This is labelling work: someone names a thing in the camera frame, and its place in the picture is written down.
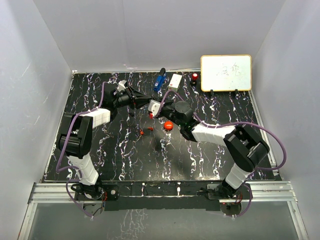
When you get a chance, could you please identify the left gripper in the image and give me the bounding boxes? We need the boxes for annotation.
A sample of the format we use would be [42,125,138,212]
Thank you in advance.
[113,87,152,110]

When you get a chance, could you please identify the orange earbud case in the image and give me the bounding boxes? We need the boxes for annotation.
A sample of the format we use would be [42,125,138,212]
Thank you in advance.
[163,121,174,131]

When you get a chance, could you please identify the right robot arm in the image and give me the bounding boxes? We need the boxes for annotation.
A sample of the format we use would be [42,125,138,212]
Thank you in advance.
[148,100,270,199]

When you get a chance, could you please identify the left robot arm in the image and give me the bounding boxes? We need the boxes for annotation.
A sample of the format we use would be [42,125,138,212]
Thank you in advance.
[56,80,152,200]

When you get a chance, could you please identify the blue black tool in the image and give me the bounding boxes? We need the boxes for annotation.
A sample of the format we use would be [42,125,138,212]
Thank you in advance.
[153,67,166,92]

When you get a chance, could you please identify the white box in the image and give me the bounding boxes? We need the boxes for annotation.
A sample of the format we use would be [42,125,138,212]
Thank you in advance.
[168,73,182,92]

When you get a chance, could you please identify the red black button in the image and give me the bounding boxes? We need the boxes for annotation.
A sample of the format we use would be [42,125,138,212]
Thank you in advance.
[190,73,198,85]

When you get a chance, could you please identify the white whiteboard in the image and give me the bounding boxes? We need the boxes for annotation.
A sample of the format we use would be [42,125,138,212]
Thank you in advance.
[200,54,252,92]

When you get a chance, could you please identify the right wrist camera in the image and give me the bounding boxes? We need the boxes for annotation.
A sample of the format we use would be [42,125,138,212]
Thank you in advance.
[147,99,161,119]

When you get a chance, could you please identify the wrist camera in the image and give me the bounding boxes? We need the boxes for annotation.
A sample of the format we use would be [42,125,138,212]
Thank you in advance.
[116,80,128,93]
[147,99,161,119]

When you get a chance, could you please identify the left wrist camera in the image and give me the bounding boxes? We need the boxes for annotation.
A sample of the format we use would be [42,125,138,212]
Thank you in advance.
[116,80,128,93]

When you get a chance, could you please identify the aluminium rail frame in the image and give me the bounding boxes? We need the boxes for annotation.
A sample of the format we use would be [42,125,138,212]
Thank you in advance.
[18,180,309,240]

